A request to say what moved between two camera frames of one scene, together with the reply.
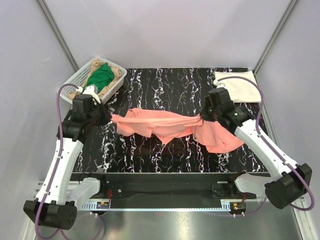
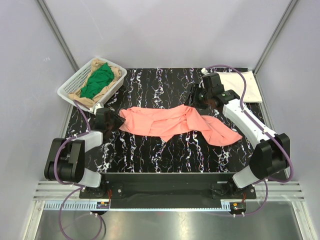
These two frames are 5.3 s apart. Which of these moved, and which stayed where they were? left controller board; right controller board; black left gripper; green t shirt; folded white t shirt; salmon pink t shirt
Moved: black left gripper; salmon pink t shirt
Stayed: left controller board; green t shirt; right controller board; folded white t shirt
